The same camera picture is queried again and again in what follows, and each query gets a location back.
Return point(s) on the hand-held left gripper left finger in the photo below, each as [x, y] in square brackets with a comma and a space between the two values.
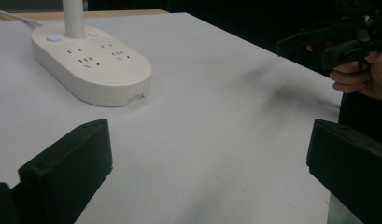
[67, 168]

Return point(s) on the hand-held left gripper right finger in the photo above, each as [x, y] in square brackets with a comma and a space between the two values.
[350, 161]

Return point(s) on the white desk lamp power strip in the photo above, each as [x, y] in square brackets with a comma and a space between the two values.
[92, 67]

